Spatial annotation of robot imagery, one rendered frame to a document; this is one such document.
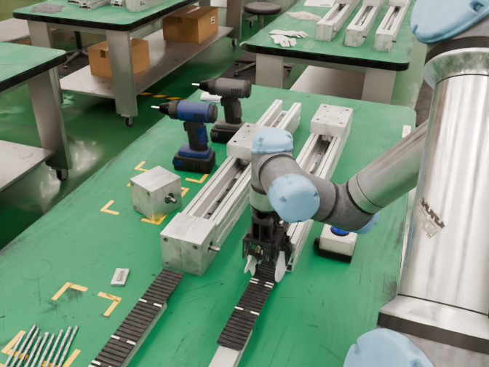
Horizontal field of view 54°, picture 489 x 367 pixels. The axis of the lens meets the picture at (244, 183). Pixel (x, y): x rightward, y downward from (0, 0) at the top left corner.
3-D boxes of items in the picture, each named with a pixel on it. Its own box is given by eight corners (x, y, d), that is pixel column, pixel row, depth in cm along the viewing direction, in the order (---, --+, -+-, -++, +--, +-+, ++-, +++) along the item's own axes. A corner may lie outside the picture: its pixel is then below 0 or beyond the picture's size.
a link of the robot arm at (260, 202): (257, 172, 96) (296, 180, 94) (256, 191, 99) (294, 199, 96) (244, 191, 90) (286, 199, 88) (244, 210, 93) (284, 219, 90)
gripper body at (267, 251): (240, 261, 98) (241, 212, 92) (254, 237, 105) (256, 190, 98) (276, 270, 96) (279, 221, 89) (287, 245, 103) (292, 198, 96)
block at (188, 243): (211, 279, 107) (210, 247, 102) (162, 266, 111) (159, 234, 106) (226, 255, 115) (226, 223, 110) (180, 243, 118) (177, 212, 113)
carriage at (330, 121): (342, 145, 153) (345, 127, 149) (308, 140, 156) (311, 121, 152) (350, 126, 165) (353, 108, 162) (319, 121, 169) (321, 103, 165)
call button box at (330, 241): (350, 263, 113) (354, 243, 110) (310, 254, 116) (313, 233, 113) (355, 244, 120) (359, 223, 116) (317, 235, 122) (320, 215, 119)
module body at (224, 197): (217, 253, 115) (217, 224, 111) (180, 243, 118) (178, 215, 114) (299, 124, 180) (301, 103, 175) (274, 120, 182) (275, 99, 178)
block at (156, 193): (160, 226, 124) (157, 195, 119) (132, 208, 130) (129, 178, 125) (188, 209, 131) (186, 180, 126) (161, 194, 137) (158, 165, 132)
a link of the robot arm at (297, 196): (347, 200, 78) (321, 167, 87) (292, 180, 73) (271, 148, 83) (321, 237, 81) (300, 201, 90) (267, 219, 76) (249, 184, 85)
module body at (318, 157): (292, 272, 110) (295, 244, 106) (252, 262, 113) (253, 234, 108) (350, 132, 174) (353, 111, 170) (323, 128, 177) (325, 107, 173)
